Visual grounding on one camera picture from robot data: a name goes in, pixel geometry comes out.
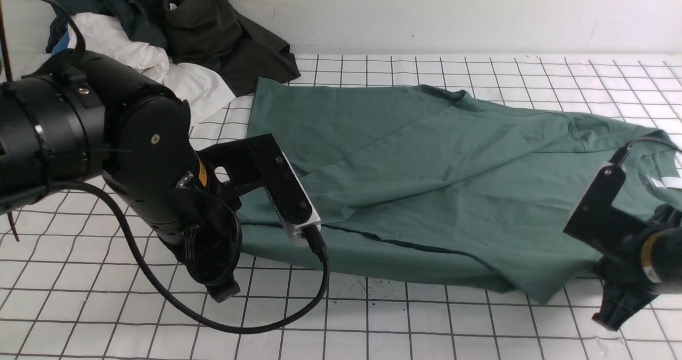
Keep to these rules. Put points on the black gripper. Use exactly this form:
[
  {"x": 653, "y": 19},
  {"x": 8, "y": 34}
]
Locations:
[
  {"x": 653, "y": 270},
  {"x": 156, "y": 171}
]

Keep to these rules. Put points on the green long-sleeved shirt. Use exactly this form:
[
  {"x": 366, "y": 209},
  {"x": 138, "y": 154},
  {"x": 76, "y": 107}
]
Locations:
[{"x": 420, "y": 184}]

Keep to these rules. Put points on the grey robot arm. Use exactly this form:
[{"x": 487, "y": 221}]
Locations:
[{"x": 53, "y": 139}]

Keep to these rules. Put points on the white shirt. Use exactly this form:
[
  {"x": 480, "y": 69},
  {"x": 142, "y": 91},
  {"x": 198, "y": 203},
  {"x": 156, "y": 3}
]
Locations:
[{"x": 204, "y": 90}]

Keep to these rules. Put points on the dark olive shirt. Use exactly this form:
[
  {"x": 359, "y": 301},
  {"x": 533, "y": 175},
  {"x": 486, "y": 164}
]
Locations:
[{"x": 213, "y": 34}]

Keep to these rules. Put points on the dark teal shirt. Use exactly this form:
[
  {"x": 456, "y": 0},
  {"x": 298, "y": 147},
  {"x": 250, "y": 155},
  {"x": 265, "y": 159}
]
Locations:
[{"x": 135, "y": 17}]

